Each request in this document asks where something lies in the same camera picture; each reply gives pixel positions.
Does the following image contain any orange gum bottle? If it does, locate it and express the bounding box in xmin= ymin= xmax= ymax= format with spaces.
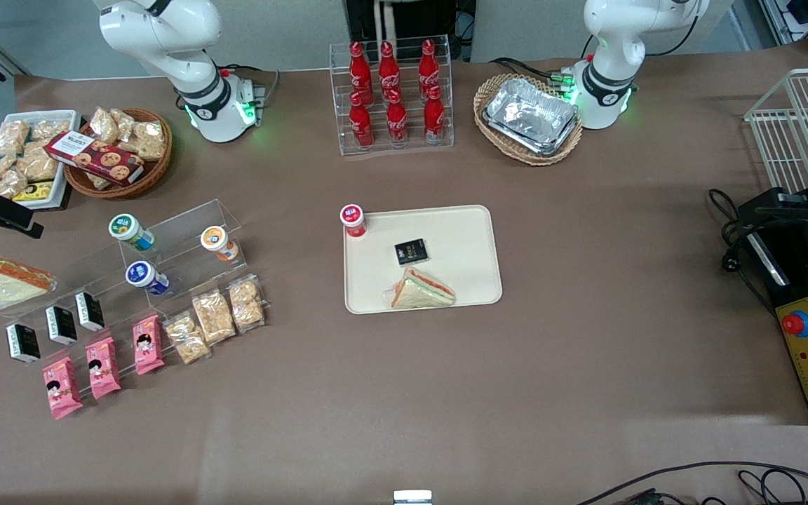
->
xmin=201 ymin=226 xmax=241 ymax=263

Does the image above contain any red cookie box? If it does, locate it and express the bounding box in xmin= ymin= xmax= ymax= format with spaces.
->
xmin=44 ymin=130 xmax=146 ymax=187

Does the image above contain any wrapped rice cracker bar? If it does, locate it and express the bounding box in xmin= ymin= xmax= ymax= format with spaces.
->
xmin=191 ymin=290 xmax=237 ymax=346
xmin=227 ymin=275 xmax=267 ymax=334
xmin=163 ymin=311 xmax=212 ymax=366

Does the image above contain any beige plastic tray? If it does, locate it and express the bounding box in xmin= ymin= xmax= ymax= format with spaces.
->
xmin=344 ymin=205 xmax=504 ymax=315

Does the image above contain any aluminium foil tray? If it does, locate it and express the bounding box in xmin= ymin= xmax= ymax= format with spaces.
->
xmin=482 ymin=77 xmax=581 ymax=157

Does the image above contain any red cola bottle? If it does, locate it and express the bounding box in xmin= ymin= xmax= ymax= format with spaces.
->
xmin=378 ymin=41 xmax=403 ymax=103
xmin=418 ymin=39 xmax=442 ymax=99
xmin=385 ymin=89 xmax=409 ymax=145
xmin=348 ymin=91 xmax=375 ymax=150
xmin=348 ymin=41 xmax=375 ymax=106
xmin=424 ymin=86 xmax=446 ymax=142

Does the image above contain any standing person body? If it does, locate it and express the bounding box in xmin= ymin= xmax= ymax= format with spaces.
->
xmin=343 ymin=0 xmax=479 ymax=62

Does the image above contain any dark brown wicker basket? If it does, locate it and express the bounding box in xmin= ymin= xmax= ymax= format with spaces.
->
xmin=62 ymin=107 xmax=174 ymax=201

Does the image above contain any looped black cable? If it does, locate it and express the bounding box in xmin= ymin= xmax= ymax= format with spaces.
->
xmin=737 ymin=469 xmax=808 ymax=505

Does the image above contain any black square snack packet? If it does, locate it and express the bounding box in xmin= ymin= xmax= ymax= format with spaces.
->
xmin=394 ymin=239 xmax=429 ymax=268

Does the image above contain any black cable with plug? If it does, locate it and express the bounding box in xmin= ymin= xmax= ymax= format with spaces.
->
xmin=708 ymin=188 xmax=781 ymax=318

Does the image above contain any long black cable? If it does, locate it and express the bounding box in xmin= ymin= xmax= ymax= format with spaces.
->
xmin=576 ymin=461 xmax=808 ymax=505

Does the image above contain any red gum bottle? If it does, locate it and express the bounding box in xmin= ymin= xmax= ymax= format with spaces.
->
xmin=339 ymin=204 xmax=368 ymax=240

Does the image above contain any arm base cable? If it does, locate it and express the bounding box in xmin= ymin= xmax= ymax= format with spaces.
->
xmin=490 ymin=56 xmax=579 ymax=89
xmin=220 ymin=65 xmax=283 ymax=107

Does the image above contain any metal shelf unit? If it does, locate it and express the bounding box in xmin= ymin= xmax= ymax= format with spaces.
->
xmin=758 ymin=0 xmax=808 ymax=68

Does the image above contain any wrapped triangle sandwich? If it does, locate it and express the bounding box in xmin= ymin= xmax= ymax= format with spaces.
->
xmin=0 ymin=254 xmax=59 ymax=314
xmin=384 ymin=267 xmax=457 ymax=311

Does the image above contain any clear acrylic bottle rack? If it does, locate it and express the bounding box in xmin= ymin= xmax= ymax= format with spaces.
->
xmin=329 ymin=35 xmax=456 ymax=157

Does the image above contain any light wicker basket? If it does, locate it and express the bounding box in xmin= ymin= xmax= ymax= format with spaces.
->
xmin=473 ymin=73 xmax=584 ymax=167

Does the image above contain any blue gum bottle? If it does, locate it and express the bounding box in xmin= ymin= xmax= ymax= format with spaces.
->
xmin=126 ymin=261 xmax=170 ymax=296

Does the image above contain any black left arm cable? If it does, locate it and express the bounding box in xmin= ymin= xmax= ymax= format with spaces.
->
xmin=646 ymin=8 xmax=701 ymax=58

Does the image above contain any green gum bottle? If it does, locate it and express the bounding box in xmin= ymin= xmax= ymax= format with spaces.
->
xmin=109 ymin=214 xmax=156 ymax=253

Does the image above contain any small black carton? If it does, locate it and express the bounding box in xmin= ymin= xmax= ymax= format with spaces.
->
xmin=46 ymin=306 xmax=79 ymax=346
xmin=74 ymin=291 xmax=106 ymax=333
xmin=6 ymin=323 xmax=41 ymax=364

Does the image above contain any white rectangular dish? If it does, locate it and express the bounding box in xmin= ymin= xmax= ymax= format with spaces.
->
xmin=0 ymin=110 xmax=83 ymax=211

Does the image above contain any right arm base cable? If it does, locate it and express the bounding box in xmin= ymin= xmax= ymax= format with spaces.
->
xmin=220 ymin=65 xmax=283 ymax=107

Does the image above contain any white wire basket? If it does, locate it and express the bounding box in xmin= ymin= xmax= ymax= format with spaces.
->
xmin=743 ymin=67 xmax=808 ymax=195

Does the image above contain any yellow snack packet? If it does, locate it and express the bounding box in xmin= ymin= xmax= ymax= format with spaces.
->
xmin=11 ymin=181 xmax=55 ymax=203

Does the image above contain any clear acrylic step display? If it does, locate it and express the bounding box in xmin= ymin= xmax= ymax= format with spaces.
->
xmin=0 ymin=200 xmax=267 ymax=367

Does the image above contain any left arm base cable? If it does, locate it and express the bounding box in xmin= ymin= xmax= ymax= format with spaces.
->
xmin=490 ymin=56 xmax=579 ymax=89

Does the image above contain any pink snack packet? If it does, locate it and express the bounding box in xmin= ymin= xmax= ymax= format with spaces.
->
xmin=86 ymin=337 xmax=123 ymax=401
xmin=42 ymin=356 xmax=85 ymax=421
xmin=132 ymin=314 xmax=166 ymax=377

